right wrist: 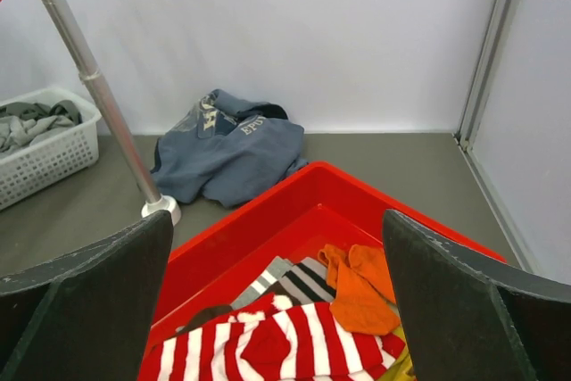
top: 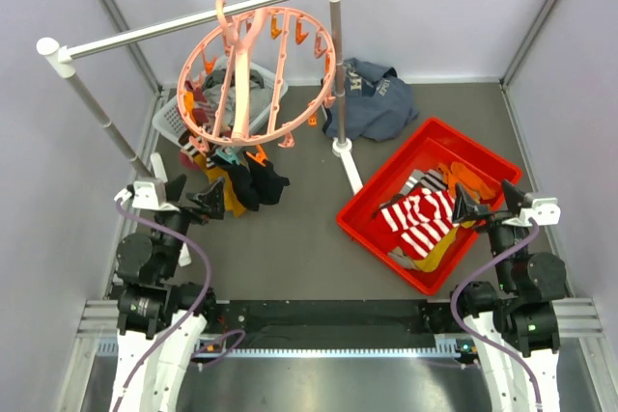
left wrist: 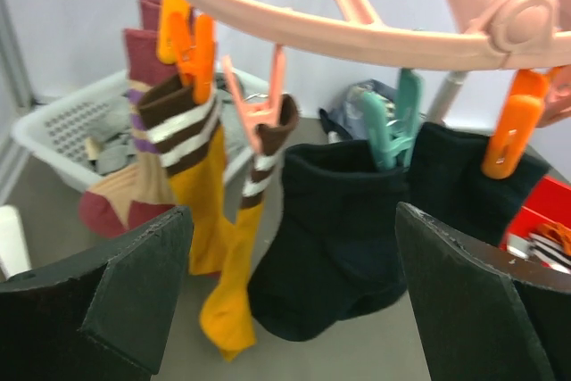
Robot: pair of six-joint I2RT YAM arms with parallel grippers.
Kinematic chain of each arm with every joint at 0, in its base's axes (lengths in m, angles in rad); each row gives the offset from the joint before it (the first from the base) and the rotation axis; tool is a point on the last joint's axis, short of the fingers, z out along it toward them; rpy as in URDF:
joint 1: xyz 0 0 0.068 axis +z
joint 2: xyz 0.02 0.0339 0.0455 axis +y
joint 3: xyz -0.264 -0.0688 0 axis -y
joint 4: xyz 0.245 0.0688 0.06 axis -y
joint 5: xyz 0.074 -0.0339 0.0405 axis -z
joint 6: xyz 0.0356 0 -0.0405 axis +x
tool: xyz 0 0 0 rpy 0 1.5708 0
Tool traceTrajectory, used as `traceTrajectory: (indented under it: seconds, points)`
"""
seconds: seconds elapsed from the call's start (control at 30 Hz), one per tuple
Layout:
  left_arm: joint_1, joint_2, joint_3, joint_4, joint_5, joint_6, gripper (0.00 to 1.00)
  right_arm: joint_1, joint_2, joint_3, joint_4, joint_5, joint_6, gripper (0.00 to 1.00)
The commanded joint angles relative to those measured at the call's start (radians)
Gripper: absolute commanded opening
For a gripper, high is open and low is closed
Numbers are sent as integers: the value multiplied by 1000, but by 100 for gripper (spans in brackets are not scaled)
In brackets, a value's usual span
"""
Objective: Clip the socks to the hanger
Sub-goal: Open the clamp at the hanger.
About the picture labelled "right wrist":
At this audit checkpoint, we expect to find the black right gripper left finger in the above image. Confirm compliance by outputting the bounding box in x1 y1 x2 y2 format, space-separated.
1 211 173 380

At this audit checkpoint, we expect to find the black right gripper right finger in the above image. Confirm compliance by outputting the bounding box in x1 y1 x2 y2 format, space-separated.
382 210 570 380

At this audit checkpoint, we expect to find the orange sock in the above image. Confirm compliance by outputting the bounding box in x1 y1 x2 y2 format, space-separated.
318 244 401 335

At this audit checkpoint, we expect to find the yellow sock in bin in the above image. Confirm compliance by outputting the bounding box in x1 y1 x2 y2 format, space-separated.
378 327 417 381

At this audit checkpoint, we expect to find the silver clothes rack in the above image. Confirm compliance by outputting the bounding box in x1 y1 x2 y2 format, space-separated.
41 0 181 225

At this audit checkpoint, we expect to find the black white striped sock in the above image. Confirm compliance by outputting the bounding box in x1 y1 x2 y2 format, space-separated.
231 256 336 309

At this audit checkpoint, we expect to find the red plastic bin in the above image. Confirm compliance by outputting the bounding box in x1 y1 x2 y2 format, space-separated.
137 161 508 381

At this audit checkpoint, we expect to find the white plastic laundry basket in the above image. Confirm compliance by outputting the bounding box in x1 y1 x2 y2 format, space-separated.
1 87 102 209

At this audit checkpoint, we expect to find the red white striped sock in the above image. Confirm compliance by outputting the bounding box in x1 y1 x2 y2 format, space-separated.
138 294 405 380

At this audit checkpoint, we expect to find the blue grey sweatshirt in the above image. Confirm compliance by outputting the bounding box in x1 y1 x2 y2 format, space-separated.
151 89 307 208

